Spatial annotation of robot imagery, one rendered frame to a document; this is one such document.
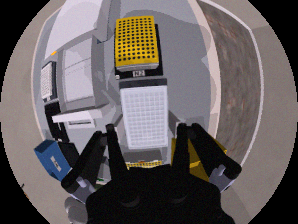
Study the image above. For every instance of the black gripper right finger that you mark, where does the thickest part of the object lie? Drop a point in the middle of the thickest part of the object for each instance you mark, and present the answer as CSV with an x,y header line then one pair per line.
x,y
221,169

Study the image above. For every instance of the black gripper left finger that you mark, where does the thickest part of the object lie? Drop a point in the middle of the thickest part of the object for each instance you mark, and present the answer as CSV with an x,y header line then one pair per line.
x,y
81,180

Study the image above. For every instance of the black multiwell plate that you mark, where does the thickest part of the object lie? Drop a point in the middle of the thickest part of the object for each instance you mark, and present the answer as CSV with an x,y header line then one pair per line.
x,y
55,128

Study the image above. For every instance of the grey bench mat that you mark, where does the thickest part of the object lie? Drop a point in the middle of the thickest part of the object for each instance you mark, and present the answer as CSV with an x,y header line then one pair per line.
x,y
185,65

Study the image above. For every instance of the yellow waste bin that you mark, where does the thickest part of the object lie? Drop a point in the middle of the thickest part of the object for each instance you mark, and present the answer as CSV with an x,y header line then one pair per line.
x,y
196,167

